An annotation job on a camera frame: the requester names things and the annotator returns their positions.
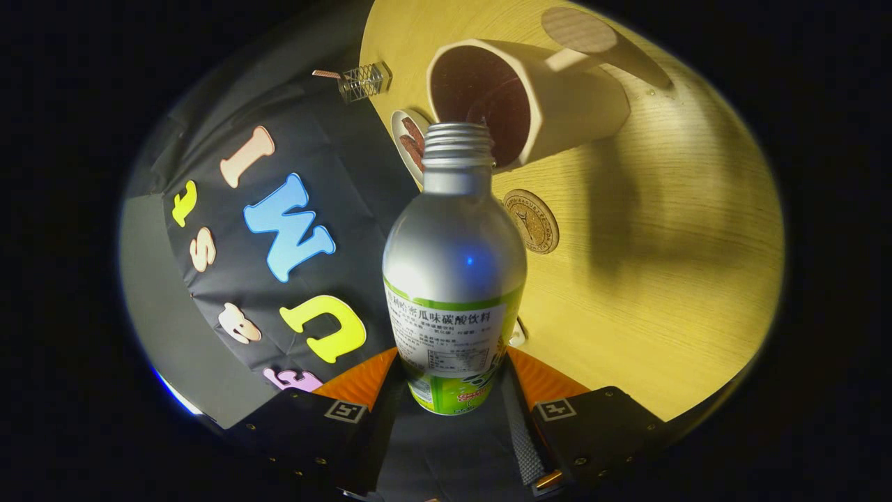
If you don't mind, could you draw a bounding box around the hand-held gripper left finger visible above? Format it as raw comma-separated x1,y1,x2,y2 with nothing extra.
230,347,406,496

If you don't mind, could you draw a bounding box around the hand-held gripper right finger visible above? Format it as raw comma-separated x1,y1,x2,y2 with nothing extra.
502,347,670,497

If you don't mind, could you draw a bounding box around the silver green juice bottle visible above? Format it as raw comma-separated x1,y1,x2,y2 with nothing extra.
382,122,528,416

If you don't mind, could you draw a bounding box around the round cork coaster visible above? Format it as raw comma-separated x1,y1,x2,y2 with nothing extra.
503,188,560,255

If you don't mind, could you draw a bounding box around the beige cup with wooden handle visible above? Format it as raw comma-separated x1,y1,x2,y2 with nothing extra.
426,6,673,173

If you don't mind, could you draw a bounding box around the wooden table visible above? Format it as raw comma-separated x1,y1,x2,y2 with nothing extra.
359,0,786,423

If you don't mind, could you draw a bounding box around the white round plate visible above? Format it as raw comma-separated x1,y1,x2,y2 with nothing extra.
390,108,433,190

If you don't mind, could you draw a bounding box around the wire mesh holder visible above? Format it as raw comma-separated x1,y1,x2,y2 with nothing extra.
338,61,393,105

